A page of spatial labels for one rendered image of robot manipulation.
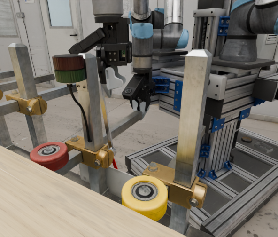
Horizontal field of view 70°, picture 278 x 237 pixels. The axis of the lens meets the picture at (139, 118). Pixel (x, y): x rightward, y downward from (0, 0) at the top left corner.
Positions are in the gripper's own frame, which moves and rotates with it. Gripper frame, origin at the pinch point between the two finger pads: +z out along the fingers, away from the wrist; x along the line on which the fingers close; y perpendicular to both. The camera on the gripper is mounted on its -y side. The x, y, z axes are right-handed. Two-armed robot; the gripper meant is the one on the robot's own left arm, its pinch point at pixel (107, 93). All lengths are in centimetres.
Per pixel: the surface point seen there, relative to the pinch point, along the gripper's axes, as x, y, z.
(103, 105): -4.7, 0.3, 2.1
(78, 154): -13.9, -4.5, 12.5
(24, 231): -38.3, -0.2, 8.4
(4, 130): 6, -46, 19
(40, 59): 331, -257, 38
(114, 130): 1.2, 1.1, 12.8
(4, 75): 35, -66, 4
